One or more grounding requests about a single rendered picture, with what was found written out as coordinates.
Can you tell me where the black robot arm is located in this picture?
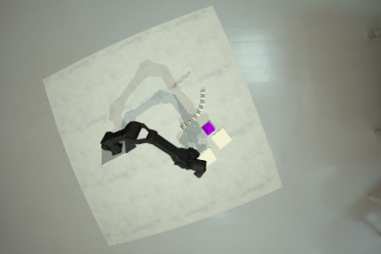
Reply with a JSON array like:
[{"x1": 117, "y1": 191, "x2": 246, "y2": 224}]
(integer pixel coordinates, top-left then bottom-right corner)
[{"x1": 100, "y1": 122, "x2": 207, "y2": 173}]

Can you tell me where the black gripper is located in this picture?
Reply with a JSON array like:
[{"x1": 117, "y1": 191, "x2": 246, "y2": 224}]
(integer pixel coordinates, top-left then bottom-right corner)
[{"x1": 194, "y1": 171, "x2": 204, "y2": 178}]

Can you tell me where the purple block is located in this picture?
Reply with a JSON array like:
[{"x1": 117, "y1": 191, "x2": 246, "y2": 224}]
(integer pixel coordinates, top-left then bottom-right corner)
[{"x1": 201, "y1": 122, "x2": 215, "y2": 136}]

